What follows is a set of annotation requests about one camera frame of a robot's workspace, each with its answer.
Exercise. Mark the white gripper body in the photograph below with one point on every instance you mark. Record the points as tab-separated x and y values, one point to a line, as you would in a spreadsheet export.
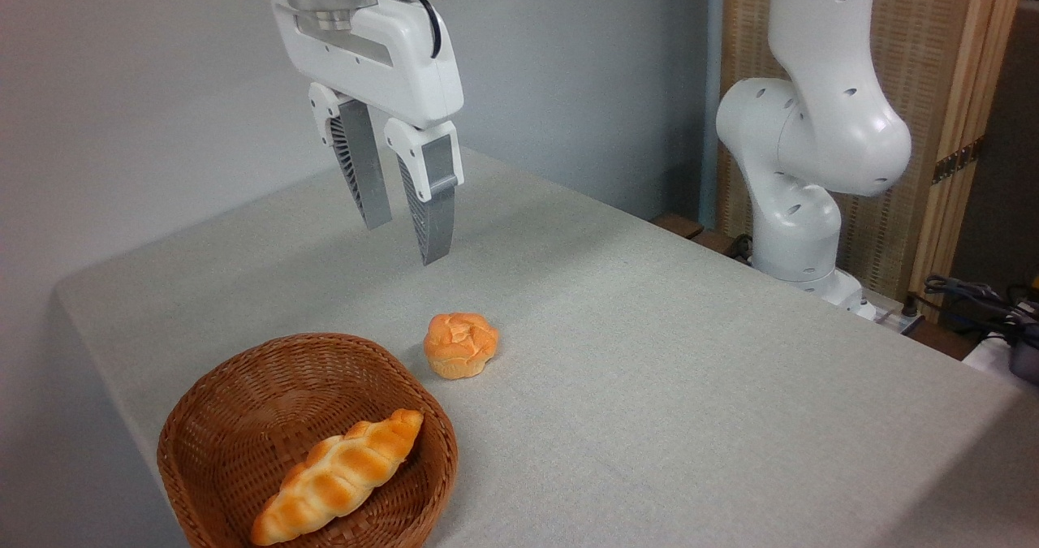
390	61

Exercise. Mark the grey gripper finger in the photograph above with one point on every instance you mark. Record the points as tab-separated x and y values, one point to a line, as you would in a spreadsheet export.
434	215
365	174

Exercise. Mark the long braided bread loaf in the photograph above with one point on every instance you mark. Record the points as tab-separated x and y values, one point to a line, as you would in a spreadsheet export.
341	475

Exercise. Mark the round orange bread bun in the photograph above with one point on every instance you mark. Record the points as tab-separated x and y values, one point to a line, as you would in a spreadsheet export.
459	345

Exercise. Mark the brown wicker basket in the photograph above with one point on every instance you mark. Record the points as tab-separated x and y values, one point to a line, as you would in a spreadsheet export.
243	418

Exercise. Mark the brass screen hinge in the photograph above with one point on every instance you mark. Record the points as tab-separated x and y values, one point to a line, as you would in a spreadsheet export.
958	160

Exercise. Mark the dark grey power adapter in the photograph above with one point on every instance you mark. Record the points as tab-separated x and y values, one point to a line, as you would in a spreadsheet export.
1027	357

